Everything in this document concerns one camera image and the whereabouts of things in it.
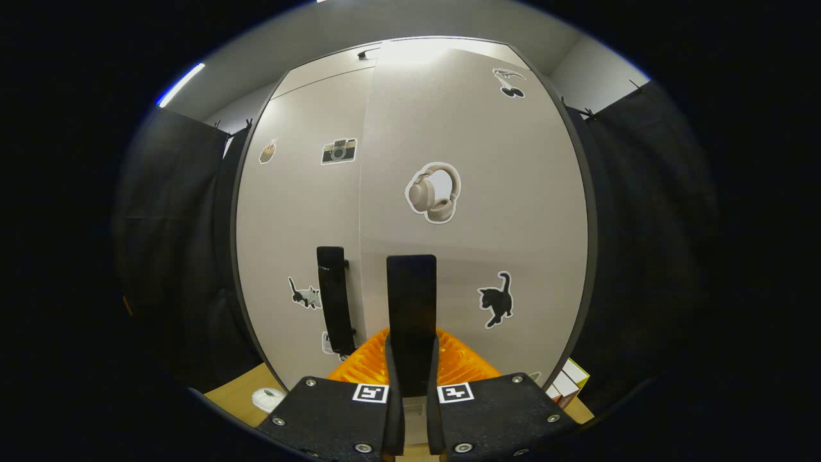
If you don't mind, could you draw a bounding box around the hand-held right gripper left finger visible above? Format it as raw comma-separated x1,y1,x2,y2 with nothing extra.
255,329,406,462

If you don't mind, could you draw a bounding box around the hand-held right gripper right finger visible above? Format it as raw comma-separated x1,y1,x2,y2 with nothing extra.
427,329,581,459

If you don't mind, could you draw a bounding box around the black door handle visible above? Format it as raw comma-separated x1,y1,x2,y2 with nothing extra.
387,255,437,397
316,246,357,357

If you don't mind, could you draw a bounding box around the cabinet door with camera sticker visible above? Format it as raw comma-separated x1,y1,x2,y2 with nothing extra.
235,67,376,392

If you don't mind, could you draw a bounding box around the cabinet door with cat sticker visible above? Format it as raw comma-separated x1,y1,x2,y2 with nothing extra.
358,37,589,447

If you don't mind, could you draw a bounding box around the white double-door shoe cabinet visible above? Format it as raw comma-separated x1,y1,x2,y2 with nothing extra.
230,37,598,392

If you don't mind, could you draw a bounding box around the white tape roll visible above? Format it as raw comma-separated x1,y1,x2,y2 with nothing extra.
251,388,287,414

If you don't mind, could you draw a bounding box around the yellow book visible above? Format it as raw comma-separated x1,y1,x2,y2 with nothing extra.
564,357,591,388

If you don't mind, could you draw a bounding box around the black backdrop cloth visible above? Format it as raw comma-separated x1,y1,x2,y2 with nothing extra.
112,80,719,418

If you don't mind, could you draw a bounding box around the ceiling light strip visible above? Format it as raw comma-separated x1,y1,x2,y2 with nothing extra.
157,62,207,108

